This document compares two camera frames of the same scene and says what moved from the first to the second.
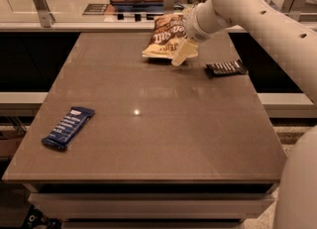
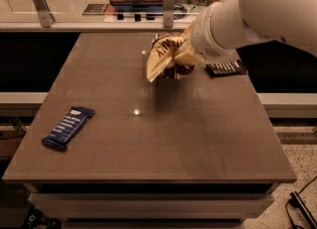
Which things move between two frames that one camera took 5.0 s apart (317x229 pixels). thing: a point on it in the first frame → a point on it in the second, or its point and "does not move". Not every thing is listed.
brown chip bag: [167, 31] → [160, 60]
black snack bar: [222, 68] does not move
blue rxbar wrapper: [68, 127] does not move
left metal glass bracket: [46, 17] does not move
